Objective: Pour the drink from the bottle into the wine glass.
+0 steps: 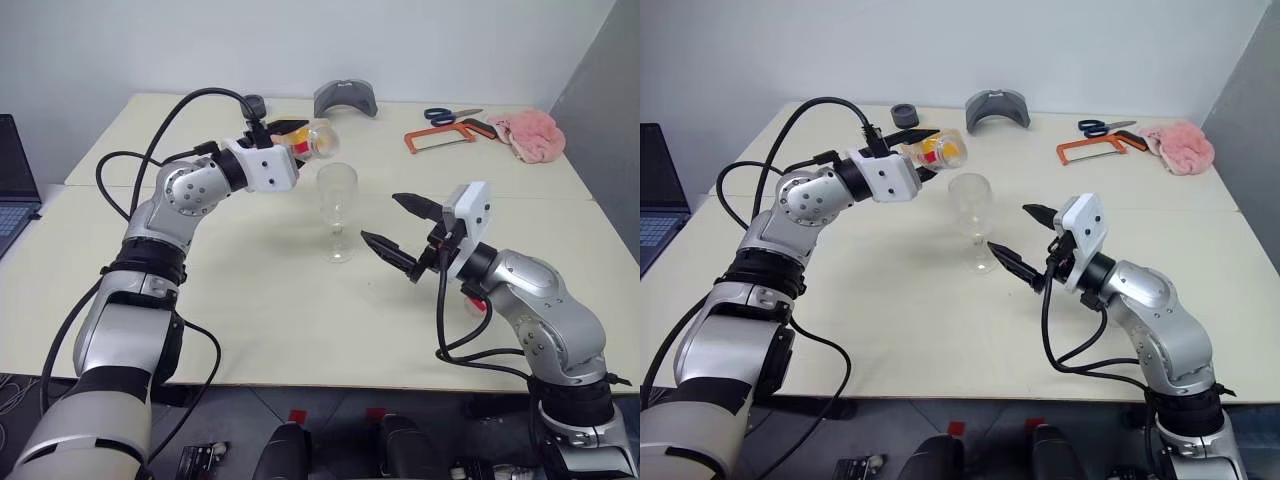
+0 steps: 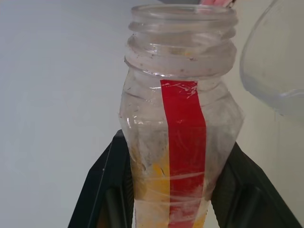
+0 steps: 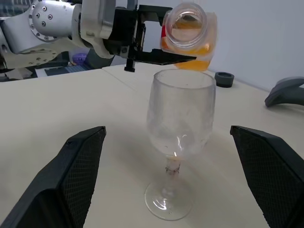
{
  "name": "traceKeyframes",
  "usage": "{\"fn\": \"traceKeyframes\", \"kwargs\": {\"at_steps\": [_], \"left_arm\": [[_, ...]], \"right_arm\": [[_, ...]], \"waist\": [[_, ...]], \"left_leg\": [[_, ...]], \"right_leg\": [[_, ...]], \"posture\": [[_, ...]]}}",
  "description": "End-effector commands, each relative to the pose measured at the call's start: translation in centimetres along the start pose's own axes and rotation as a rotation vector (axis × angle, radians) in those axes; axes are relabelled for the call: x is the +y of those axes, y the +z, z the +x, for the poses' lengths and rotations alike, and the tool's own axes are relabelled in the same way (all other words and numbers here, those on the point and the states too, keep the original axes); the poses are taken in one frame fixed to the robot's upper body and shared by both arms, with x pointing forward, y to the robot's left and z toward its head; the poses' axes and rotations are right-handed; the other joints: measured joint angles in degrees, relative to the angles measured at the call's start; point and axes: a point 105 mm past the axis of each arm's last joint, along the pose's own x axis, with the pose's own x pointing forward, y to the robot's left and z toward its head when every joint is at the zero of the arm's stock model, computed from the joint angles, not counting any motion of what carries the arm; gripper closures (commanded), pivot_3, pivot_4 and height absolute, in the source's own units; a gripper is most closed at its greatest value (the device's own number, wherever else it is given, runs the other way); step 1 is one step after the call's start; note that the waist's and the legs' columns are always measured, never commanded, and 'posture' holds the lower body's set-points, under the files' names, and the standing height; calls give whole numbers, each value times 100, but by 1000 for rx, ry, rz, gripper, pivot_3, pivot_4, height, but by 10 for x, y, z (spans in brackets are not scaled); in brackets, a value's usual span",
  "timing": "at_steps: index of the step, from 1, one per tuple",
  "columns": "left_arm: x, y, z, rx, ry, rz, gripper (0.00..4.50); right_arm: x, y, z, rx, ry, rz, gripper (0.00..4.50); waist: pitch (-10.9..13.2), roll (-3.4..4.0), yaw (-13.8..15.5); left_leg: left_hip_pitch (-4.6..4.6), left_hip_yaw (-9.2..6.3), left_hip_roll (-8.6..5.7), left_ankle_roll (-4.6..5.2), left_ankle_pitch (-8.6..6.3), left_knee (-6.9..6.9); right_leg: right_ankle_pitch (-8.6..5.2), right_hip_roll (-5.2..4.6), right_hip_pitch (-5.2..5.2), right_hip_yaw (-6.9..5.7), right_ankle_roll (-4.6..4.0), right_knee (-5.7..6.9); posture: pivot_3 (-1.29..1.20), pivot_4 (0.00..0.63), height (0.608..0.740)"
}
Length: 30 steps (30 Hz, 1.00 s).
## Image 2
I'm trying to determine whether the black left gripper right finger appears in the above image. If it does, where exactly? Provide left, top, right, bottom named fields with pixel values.
left=210, top=140, right=297, bottom=228

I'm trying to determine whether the pink fluffy cloth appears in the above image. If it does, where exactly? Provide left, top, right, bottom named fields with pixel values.
left=199, top=0, right=235, bottom=8

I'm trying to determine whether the clear plastic bottle red tape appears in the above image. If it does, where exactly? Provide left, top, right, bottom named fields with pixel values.
left=117, top=4, right=246, bottom=228

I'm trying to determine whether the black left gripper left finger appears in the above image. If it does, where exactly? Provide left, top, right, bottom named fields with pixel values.
left=67, top=129, right=136, bottom=228

